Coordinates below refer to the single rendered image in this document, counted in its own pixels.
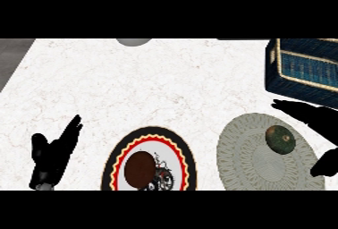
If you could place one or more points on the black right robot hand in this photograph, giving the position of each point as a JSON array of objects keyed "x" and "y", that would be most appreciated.
[{"x": 319, "y": 119}]

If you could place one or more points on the dark green squash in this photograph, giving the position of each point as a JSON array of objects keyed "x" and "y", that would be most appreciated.
[{"x": 281, "y": 139}]

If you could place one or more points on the dark brown round food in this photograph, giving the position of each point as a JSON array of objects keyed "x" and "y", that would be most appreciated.
[{"x": 139, "y": 170}]

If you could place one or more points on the round pale woven placemat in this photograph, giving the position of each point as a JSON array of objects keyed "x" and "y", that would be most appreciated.
[{"x": 260, "y": 161}]

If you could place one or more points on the round black red-rimmed plate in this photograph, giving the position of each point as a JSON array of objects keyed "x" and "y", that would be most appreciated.
[{"x": 176, "y": 149}]

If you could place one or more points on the dark blue wicker basket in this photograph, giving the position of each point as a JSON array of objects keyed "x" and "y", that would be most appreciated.
[{"x": 306, "y": 71}]

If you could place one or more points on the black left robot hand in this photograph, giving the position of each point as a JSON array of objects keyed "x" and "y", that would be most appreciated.
[{"x": 57, "y": 155}]

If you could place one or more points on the grey round object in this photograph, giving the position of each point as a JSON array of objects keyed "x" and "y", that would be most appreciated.
[{"x": 133, "y": 41}]

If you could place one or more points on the grey appliance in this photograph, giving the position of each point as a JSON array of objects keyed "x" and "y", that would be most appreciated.
[{"x": 11, "y": 59}]

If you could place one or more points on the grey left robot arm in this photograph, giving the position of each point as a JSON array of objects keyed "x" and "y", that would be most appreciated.
[{"x": 43, "y": 187}]

